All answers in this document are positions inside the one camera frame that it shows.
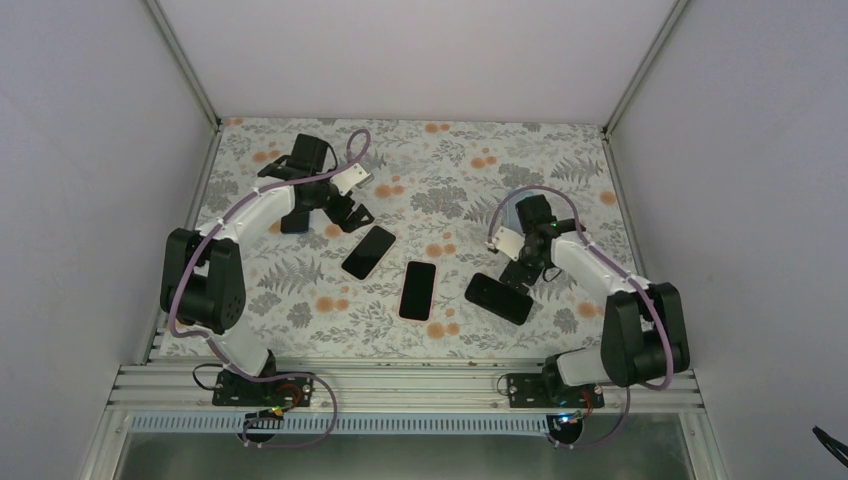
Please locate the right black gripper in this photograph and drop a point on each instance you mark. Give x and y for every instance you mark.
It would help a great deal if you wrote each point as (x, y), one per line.
(528, 277)

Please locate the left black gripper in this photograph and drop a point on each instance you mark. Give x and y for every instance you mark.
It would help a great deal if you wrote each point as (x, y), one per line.
(351, 222)

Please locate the phone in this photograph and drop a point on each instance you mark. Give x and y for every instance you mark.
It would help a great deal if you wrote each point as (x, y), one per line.
(417, 292)
(367, 254)
(499, 299)

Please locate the black smartphone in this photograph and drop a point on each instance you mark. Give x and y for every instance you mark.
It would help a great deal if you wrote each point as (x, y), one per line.
(295, 223)

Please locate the light blue phone case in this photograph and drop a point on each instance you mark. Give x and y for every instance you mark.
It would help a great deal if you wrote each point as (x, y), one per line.
(511, 219)

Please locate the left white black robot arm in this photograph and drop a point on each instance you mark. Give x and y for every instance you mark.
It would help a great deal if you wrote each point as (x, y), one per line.
(203, 290)

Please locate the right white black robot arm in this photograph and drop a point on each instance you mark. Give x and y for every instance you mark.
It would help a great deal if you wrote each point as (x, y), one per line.
(643, 340)

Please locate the phone in beige case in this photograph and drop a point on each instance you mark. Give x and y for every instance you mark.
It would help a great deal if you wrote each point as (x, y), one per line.
(367, 254)

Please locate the phone in pink case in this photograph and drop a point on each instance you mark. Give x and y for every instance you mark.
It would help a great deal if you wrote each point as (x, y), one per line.
(417, 292)

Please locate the floral patterned table mat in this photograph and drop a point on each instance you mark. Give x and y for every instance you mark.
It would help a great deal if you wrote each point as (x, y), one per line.
(435, 186)

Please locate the black object at corner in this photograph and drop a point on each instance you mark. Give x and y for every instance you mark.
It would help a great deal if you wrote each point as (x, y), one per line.
(833, 446)

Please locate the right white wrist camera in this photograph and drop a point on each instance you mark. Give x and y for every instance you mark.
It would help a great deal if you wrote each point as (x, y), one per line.
(507, 242)

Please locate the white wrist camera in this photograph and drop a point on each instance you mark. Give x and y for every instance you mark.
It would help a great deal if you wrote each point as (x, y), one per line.
(349, 178)
(507, 242)

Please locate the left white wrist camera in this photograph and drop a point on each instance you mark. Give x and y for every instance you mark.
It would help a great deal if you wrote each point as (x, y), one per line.
(349, 178)

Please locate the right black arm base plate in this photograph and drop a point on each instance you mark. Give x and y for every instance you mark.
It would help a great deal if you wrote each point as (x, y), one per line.
(536, 390)

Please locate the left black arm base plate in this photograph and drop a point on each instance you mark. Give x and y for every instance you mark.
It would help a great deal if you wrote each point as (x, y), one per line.
(233, 390)

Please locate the aluminium front rail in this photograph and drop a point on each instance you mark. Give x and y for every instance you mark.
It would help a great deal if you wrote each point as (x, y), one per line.
(387, 388)

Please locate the grey slotted cable duct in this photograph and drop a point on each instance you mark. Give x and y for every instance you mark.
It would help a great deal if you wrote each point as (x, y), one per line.
(345, 423)

